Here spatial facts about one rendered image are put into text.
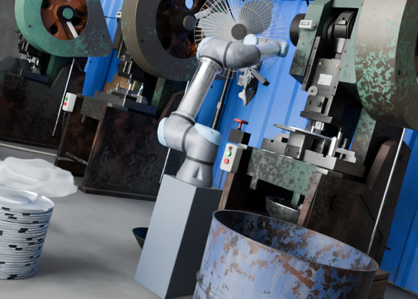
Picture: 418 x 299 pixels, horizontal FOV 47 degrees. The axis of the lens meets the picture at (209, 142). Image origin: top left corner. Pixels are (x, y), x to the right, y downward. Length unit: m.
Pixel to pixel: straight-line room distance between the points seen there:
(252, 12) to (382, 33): 1.25
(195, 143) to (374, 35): 0.83
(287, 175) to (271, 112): 1.91
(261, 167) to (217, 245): 1.31
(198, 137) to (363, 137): 1.02
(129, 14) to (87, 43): 1.81
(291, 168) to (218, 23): 1.18
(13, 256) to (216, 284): 0.86
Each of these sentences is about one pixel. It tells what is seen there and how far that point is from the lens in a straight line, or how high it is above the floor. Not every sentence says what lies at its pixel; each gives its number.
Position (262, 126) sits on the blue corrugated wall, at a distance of 4.18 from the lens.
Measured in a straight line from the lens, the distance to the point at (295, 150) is 2.39.
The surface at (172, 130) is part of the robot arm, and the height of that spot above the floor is 0.63.
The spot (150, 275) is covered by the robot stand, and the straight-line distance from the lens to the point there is 2.00.
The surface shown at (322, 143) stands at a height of 0.75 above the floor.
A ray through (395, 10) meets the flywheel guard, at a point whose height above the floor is 1.31.
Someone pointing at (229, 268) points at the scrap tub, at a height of 0.40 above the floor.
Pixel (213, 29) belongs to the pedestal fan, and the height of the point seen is 1.28.
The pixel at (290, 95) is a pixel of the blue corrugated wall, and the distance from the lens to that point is 4.08.
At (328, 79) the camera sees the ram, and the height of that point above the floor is 1.07.
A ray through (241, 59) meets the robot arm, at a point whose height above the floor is 0.99.
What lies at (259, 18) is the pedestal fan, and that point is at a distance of 3.17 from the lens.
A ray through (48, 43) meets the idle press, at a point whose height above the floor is 1.01.
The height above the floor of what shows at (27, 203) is 0.25.
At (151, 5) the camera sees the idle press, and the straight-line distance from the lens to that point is 3.34.
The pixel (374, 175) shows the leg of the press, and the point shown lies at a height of 0.67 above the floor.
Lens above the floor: 0.69
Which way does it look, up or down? 2 degrees down
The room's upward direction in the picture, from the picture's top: 16 degrees clockwise
